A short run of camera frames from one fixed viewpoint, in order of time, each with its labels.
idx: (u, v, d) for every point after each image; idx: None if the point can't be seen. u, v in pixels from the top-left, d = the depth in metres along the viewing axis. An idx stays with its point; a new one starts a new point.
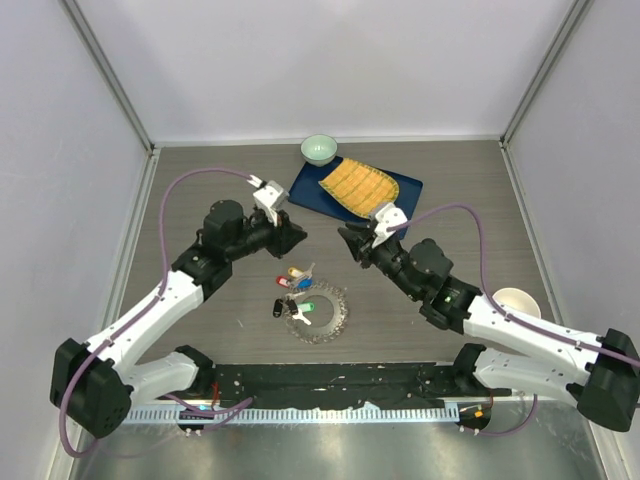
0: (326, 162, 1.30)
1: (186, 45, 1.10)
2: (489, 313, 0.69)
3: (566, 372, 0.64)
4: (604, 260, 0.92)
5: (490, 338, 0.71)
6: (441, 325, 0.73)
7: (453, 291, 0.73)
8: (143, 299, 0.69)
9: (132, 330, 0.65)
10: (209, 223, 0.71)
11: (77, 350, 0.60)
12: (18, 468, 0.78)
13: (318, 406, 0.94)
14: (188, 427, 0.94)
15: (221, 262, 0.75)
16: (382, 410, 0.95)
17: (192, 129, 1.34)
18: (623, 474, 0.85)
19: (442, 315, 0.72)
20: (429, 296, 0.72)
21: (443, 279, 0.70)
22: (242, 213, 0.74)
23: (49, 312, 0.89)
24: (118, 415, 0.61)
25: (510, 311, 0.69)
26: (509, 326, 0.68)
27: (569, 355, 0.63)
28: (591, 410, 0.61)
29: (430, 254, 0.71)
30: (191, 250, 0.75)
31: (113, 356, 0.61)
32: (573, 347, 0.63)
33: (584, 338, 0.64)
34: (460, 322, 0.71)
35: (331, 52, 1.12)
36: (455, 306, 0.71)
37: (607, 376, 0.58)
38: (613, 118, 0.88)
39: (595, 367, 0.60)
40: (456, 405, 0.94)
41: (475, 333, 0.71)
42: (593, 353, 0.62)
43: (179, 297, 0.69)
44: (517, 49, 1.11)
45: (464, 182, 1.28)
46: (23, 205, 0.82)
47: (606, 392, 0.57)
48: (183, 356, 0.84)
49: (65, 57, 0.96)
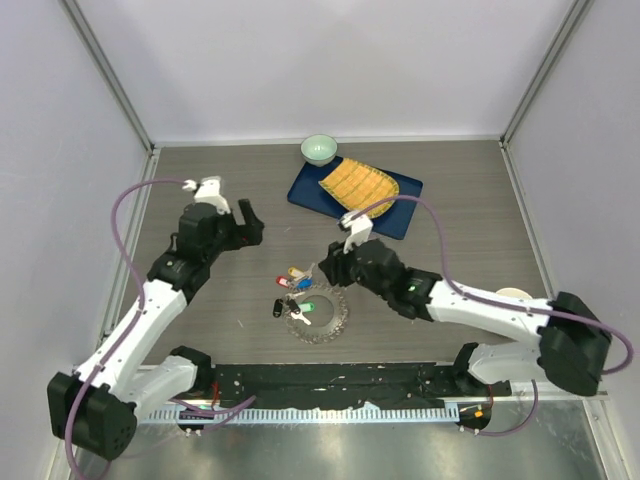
0: (326, 162, 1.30)
1: (186, 45, 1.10)
2: (449, 294, 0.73)
3: (522, 337, 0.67)
4: (604, 260, 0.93)
5: (455, 319, 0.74)
6: (411, 315, 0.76)
7: (415, 281, 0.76)
8: (125, 318, 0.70)
9: (121, 350, 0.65)
10: (185, 222, 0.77)
11: (70, 382, 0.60)
12: (18, 467, 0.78)
13: (318, 406, 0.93)
14: (188, 427, 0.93)
15: (196, 263, 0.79)
16: (382, 410, 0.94)
17: (193, 129, 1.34)
18: (623, 474, 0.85)
19: (409, 305, 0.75)
20: (387, 288, 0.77)
21: (388, 267, 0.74)
22: (215, 211, 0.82)
23: (49, 312, 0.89)
24: (127, 434, 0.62)
25: (468, 290, 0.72)
26: (467, 305, 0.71)
27: (522, 321, 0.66)
28: (558, 376, 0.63)
29: (372, 247, 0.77)
30: (164, 257, 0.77)
31: (107, 380, 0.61)
32: (525, 313, 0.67)
33: (535, 303, 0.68)
34: (426, 308, 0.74)
35: (332, 52, 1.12)
36: (419, 293, 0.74)
37: (559, 336, 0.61)
38: (613, 119, 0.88)
39: (544, 328, 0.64)
40: (456, 405, 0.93)
41: (441, 317, 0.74)
42: (543, 316, 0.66)
43: (161, 306, 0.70)
44: (517, 49, 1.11)
45: (464, 182, 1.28)
46: (22, 205, 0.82)
47: (560, 352, 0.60)
48: (180, 358, 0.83)
49: (65, 57, 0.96)
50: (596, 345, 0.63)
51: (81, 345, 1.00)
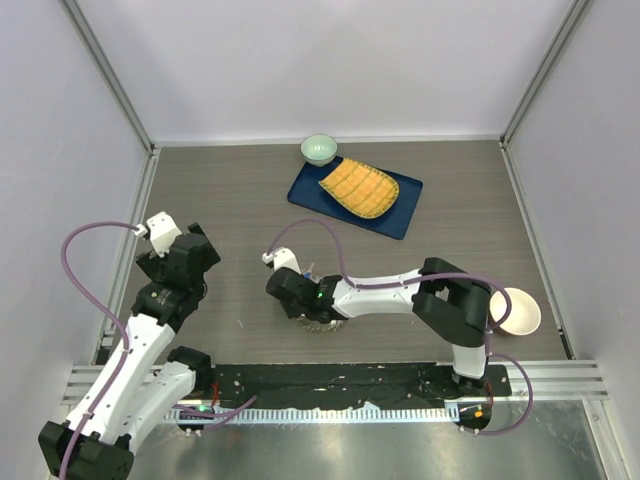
0: (326, 162, 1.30)
1: (186, 45, 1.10)
2: (347, 289, 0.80)
3: (406, 306, 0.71)
4: (604, 260, 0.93)
5: (364, 310, 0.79)
6: (327, 317, 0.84)
7: (322, 287, 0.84)
8: (111, 360, 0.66)
9: (110, 394, 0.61)
10: (175, 249, 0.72)
11: (59, 430, 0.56)
12: (19, 467, 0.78)
13: (318, 406, 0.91)
14: (188, 427, 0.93)
15: (184, 292, 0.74)
16: (382, 410, 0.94)
17: (193, 129, 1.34)
18: (623, 474, 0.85)
19: (322, 311, 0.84)
20: (298, 303, 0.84)
21: (288, 288, 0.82)
22: (207, 241, 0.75)
23: (49, 313, 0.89)
24: (123, 470, 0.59)
25: (360, 281, 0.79)
26: (359, 295, 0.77)
27: (401, 295, 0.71)
28: (452, 335, 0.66)
29: (277, 275, 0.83)
30: (149, 286, 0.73)
31: (97, 428, 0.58)
32: (402, 287, 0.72)
33: (410, 275, 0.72)
34: (336, 312, 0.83)
35: (332, 52, 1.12)
36: (325, 297, 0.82)
37: (430, 298, 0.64)
38: (612, 119, 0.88)
39: (416, 295, 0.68)
40: (456, 405, 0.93)
41: (352, 313, 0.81)
42: (415, 285, 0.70)
43: (148, 344, 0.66)
44: (517, 49, 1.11)
45: (464, 182, 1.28)
46: (23, 206, 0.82)
47: (433, 312, 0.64)
48: (177, 365, 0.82)
49: (65, 59, 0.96)
50: (473, 294, 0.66)
51: (81, 346, 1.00)
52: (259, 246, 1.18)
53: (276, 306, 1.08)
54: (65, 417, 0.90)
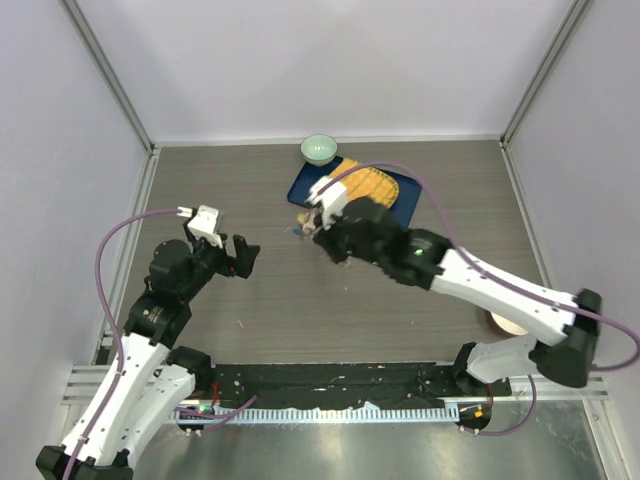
0: (326, 162, 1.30)
1: (186, 45, 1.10)
2: (464, 270, 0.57)
3: (537, 332, 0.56)
4: (605, 260, 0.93)
5: (450, 296, 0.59)
6: (410, 282, 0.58)
7: (420, 242, 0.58)
8: (105, 379, 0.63)
9: (104, 418, 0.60)
10: (154, 269, 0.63)
11: (55, 455, 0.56)
12: (19, 468, 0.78)
13: (319, 406, 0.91)
14: (188, 427, 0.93)
15: (176, 306, 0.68)
16: (382, 410, 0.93)
17: (193, 129, 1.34)
18: (623, 474, 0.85)
19: (410, 271, 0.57)
20: (380, 250, 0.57)
21: (380, 222, 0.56)
22: (190, 249, 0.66)
23: (49, 314, 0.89)
24: None
25: (487, 267, 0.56)
26: (483, 285, 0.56)
27: (546, 317, 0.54)
28: (553, 368, 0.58)
29: (361, 203, 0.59)
30: (139, 301, 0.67)
31: (93, 453, 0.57)
32: (549, 307, 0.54)
33: (559, 295, 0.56)
34: (432, 278, 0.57)
35: (332, 52, 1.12)
36: (425, 258, 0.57)
37: (582, 336, 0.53)
38: (612, 119, 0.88)
39: (572, 330, 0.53)
40: (456, 405, 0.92)
41: (444, 292, 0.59)
42: (568, 313, 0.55)
43: (140, 365, 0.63)
44: (518, 49, 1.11)
45: (464, 182, 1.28)
46: (22, 206, 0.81)
47: (581, 352, 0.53)
48: (176, 369, 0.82)
49: (64, 59, 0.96)
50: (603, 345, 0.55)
51: (81, 347, 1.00)
52: (259, 246, 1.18)
53: (276, 306, 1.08)
54: (65, 418, 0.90)
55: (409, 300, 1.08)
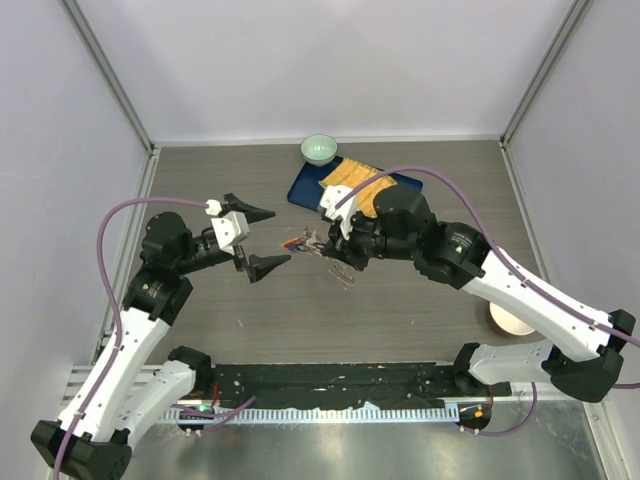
0: (326, 162, 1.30)
1: (186, 45, 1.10)
2: (505, 276, 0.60)
3: (569, 347, 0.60)
4: (605, 259, 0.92)
5: (484, 297, 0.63)
6: (445, 278, 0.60)
7: (459, 239, 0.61)
8: (103, 355, 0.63)
9: (101, 394, 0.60)
10: (147, 245, 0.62)
11: (51, 430, 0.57)
12: (18, 467, 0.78)
13: (318, 406, 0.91)
14: (188, 427, 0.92)
15: (175, 281, 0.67)
16: (382, 410, 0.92)
17: (193, 129, 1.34)
18: (623, 474, 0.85)
19: (445, 266, 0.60)
20: (415, 242, 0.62)
21: (416, 215, 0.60)
22: (184, 224, 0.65)
23: (49, 313, 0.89)
24: (119, 463, 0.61)
25: (528, 276, 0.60)
26: (524, 294, 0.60)
27: (583, 335, 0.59)
28: (574, 384, 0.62)
29: (396, 192, 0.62)
30: (138, 276, 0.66)
31: (89, 428, 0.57)
32: (587, 326, 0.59)
33: (598, 316, 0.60)
34: (467, 275, 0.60)
35: (332, 53, 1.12)
36: (460, 252, 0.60)
37: (615, 359, 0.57)
38: (612, 118, 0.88)
39: (607, 350, 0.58)
40: (456, 405, 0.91)
41: (479, 293, 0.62)
42: (604, 335, 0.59)
43: (139, 340, 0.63)
44: (518, 49, 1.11)
45: (464, 182, 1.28)
46: (22, 206, 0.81)
47: (613, 374, 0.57)
48: (176, 364, 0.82)
49: (64, 59, 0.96)
50: None
51: (81, 346, 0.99)
52: (259, 246, 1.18)
53: (275, 306, 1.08)
54: None
55: (409, 300, 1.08)
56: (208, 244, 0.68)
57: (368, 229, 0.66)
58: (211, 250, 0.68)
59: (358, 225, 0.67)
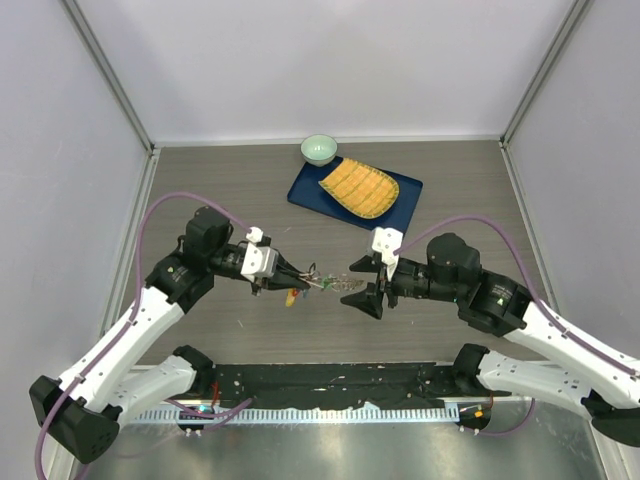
0: (326, 162, 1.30)
1: (185, 45, 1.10)
2: (546, 327, 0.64)
3: (612, 396, 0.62)
4: (605, 260, 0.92)
5: (526, 345, 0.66)
6: (486, 328, 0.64)
7: (503, 292, 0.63)
8: (116, 326, 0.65)
9: (104, 361, 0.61)
10: (192, 227, 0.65)
11: (49, 387, 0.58)
12: (16, 467, 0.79)
13: (319, 406, 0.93)
14: (188, 427, 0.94)
15: (201, 272, 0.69)
16: (382, 410, 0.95)
17: (192, 129, 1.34)
18: (623, 474, 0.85)
19: (485, 317, 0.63)
20: (463, 293, 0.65)
21: (469, 271, 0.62)
22: (228, 220, 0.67)
23: (48, 314, 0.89)
24: (105, 439, 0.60)
25: (568, 327, 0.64)
26: (565, 343, 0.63)
27: (625, 384, 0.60)
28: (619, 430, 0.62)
29: (450, 246, 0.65)
30: (168, 259, 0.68)
31: (85, 394, 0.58)
32: (629, 376, 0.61)
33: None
34: (507, 326, 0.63)
35: (332, 52, 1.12)
36: (502, 305, 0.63)
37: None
38: (613, 118, 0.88)
39: None
40: (456, 405, 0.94)
41: (522, 343, 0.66)
42: None
43: (153, 320, 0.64)
44: (518, 49, 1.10)
45: (464, 182, 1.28)
46: (22, 207, 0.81)
47: None
48: (181, 359, 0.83)
49: (64, 59, 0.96)
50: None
51: (81, 347, 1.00)
52: None
53: (274, 307, 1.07)
54: None
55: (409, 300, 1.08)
56: (237, 257, 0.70)
57: (410, 271, 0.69)
58: (238, 264, 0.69)
59: (400, 266, 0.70)
